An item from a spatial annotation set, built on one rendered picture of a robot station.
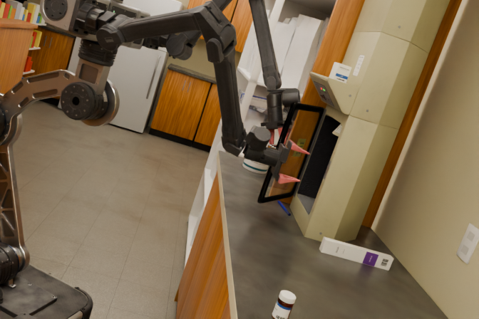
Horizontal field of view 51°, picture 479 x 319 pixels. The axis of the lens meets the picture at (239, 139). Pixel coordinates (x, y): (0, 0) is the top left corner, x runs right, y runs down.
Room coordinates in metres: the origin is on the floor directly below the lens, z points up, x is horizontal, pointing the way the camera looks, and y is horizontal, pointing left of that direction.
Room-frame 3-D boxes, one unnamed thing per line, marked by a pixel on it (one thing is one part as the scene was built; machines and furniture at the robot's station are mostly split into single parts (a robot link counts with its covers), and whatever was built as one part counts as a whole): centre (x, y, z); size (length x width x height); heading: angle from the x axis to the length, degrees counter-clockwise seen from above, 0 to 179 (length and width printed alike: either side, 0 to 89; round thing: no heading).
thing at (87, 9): (1.59, 0.57, 1.45); 0.09 x 0.08 x 0.12; 165
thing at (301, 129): (1.91, -0.21, 1.19); 0.30 x 0.01 x 0.40; 151
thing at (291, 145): (1.62, -0.19, 1.24); 0.09 x 0.07 x 0.07; 97
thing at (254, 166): (2.52, -0.12, 1.02); 0.13 x 0.13 x 0.15
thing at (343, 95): (1.89, -0.26, 1.46); 0.32 x 0.12 x 0.10; 7
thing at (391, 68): (1.91, -0.44, 1.33); 0.32 x 0.25 x 0.77; 7
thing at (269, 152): (1.61, -0.12, 1.20); 0.07 x 0.07 x 0.10; 7
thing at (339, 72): (1.82, -0.27, 1.54); 0.05 x 0.05 x 0.06; 15
